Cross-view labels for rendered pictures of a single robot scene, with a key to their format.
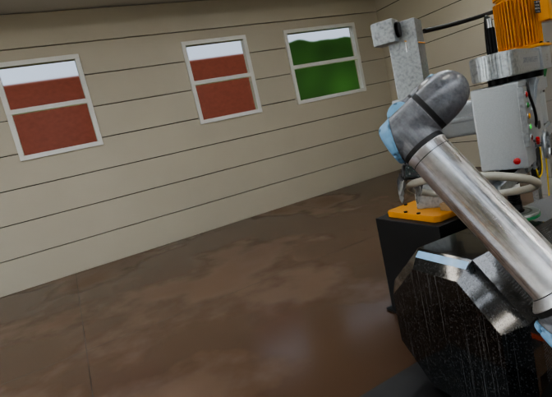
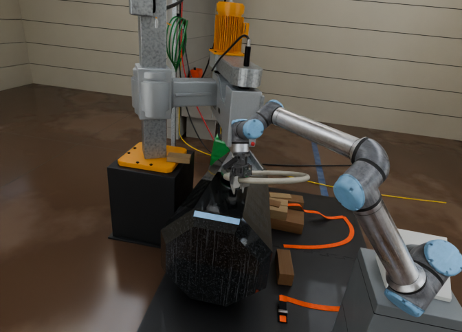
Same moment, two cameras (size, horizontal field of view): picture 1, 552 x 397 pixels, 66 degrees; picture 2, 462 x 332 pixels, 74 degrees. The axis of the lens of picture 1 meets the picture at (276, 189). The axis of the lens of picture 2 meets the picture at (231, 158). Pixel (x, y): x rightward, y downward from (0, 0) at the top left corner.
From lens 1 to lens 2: 125 cm
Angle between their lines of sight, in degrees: 56
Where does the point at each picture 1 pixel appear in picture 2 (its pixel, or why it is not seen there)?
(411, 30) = (163, 9)
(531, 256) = (410, 264)
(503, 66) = (257, 80)
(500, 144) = not seen: hidden behind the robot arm
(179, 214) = not seen: outside the picture
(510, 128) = not seen: hidden behind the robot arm
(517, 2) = (236, 20)
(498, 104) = (247, 104)
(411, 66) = (157, 42)
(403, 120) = (371, 184)
